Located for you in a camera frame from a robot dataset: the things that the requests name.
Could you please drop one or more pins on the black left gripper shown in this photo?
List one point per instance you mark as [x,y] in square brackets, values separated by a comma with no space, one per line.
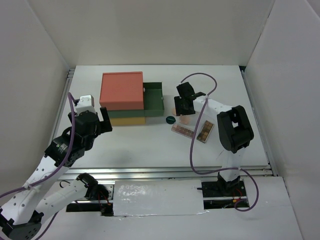
[105,125]

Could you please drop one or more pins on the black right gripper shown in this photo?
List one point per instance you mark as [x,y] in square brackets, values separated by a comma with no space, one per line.
[179,110]

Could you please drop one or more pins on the rounded peach makeup sponge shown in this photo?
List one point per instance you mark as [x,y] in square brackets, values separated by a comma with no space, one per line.
[185,119]

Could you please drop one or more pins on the dark green round puff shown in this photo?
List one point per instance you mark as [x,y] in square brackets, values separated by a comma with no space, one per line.
[170,120]

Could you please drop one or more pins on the green drawer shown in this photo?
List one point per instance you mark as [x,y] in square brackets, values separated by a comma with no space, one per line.
[153,103]

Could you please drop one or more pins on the salmon top drawer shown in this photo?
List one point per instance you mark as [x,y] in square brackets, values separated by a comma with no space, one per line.
[143,91]

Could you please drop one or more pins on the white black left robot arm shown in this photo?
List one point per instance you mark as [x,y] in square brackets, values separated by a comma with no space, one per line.
[21,218]

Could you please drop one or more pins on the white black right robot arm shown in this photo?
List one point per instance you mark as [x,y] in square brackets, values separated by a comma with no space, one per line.
[234,130]

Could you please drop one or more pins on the yellow bottom drawer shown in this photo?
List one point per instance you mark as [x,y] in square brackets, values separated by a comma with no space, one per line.
[128,121]

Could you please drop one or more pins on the long pink eyeshadow palette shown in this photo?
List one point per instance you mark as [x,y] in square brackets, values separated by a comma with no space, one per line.
[183,131]

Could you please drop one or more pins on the brown gold eyeshadow palette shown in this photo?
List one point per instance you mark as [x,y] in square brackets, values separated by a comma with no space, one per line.
[205,131]

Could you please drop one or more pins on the white foil-edged cover plate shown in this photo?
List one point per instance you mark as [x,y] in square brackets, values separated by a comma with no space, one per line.
[157,198]

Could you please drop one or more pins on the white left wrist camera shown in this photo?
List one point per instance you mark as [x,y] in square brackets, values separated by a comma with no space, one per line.
[85,103]

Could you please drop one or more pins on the three-tier drawer organizer frame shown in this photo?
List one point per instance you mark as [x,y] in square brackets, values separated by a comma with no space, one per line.
[122,91]

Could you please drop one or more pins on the aluminium left side rail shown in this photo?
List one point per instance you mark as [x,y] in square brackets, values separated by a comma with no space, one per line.
[62,103]

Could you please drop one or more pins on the aluminium rail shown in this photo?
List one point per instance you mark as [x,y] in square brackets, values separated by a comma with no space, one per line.
[139,174]
[62,103]
[263,138]

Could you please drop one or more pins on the aluminium front rail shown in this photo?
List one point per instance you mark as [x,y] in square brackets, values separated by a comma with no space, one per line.
[139,174]

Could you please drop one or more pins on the aluminium right side rail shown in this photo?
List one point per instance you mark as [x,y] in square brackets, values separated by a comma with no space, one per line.
[263,138]

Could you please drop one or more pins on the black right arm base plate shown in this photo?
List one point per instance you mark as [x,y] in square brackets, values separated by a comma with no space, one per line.
[212,189]

